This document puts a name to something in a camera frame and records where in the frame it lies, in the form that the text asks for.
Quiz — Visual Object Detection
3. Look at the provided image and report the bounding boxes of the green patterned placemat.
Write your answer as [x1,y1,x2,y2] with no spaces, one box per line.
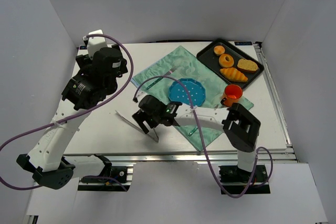
[131,46,254,151]

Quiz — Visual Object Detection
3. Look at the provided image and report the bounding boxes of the orange croissant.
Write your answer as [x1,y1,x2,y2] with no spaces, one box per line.
[220,68,248,83]

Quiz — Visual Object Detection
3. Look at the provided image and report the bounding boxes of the brown bread slice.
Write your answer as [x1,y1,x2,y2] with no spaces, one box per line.
[237,59,259,73]

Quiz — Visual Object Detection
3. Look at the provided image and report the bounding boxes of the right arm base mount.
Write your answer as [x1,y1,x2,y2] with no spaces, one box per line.
[219,165,271,195]

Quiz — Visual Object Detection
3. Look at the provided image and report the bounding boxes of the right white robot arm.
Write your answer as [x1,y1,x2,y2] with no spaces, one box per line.
[132,95,261,174]

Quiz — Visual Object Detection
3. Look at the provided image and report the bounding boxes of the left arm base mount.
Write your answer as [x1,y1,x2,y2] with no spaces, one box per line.
[78,166,133,192]

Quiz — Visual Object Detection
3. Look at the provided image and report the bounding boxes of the metal tongs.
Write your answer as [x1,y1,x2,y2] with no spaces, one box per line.
[115,110,159,143]

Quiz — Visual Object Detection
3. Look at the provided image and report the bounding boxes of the orange mug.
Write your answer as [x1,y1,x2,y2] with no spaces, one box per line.
[220,84,243,107]

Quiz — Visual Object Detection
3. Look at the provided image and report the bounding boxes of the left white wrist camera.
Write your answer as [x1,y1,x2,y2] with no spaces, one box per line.
[83,36,108,60]

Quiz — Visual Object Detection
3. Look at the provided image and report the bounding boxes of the small round bun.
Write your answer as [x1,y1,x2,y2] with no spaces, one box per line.
[213,45,225,56]

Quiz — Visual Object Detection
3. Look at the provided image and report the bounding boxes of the black baking tray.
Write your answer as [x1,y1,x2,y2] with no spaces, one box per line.
[196,38,265,90]

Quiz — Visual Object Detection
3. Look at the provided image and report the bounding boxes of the green handled fork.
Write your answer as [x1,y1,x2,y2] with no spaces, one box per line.
[146,66,177,90]

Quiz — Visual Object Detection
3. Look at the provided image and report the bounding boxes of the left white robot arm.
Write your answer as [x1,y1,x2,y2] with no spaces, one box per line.
[16,45,128,189]

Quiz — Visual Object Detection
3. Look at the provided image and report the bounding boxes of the orange ring donut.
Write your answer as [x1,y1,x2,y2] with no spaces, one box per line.
[218,54,234,68]

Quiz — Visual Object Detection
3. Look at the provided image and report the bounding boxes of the green handled knife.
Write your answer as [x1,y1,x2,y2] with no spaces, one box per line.
[188,104,219,137]

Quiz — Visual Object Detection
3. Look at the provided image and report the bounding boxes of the blue dotted plate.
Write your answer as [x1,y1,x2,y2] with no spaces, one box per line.
[168,78,206,106]

